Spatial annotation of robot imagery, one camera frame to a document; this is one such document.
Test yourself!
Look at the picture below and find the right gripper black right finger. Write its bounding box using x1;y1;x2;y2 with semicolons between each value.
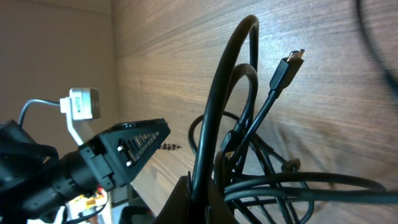
207;180;237;224

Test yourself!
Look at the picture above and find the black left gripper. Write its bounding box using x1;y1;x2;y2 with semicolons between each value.
60;118;170;199

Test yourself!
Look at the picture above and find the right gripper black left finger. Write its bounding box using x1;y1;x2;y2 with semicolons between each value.
154;174;191;224

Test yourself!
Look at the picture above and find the black HDMI cable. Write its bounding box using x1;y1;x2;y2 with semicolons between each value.
188;14;398;224

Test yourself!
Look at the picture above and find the black USB cable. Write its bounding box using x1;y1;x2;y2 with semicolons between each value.
223;49;306;169

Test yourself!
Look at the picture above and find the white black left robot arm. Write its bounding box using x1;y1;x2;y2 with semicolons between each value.
1;118;170;223

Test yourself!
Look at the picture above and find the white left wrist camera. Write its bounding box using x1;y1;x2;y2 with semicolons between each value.
60;88;100;146

